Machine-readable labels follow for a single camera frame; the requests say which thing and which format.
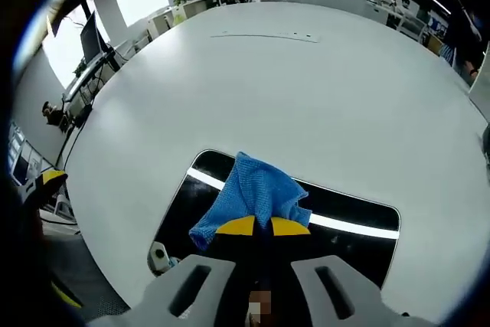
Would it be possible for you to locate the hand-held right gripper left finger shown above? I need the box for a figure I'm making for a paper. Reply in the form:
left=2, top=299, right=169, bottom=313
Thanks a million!
left=86, top=215, right=266, bottom=327

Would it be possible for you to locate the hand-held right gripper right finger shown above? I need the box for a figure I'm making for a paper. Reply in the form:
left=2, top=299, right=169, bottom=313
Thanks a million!
left=267, top=216, right=436, bottom=327

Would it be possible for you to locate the blue cleaning cloth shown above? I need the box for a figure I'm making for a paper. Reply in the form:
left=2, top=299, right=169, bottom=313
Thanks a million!
left=188, top=151, right=312, bottom=252

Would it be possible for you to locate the black computer monitor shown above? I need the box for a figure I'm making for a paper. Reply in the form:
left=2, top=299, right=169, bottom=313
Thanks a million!
left=79, top=10, right=111, bottom=64

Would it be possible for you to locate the white partition panel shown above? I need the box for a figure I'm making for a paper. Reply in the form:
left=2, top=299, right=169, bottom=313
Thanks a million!
left=468, top=50, right=490, bottom=123

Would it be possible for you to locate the table cable slot cover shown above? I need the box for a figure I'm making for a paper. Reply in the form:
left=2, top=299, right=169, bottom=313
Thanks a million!
left=209, top=29, right=322, bottom=43

